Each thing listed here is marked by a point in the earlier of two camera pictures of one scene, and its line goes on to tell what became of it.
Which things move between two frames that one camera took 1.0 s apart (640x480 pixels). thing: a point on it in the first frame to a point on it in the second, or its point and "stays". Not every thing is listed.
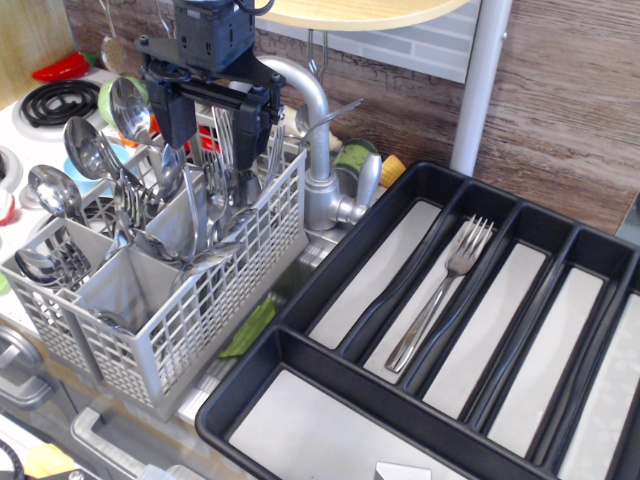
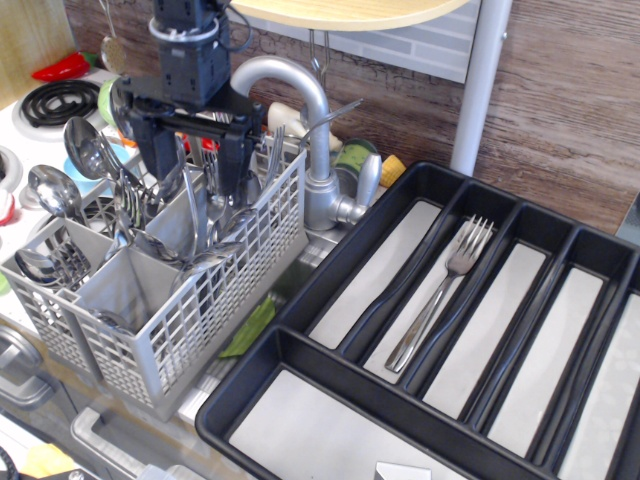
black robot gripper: [213, 58] to [196, 41]
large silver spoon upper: [130, 107] stays
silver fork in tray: [458, 261] stays
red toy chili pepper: [76, 65] stays
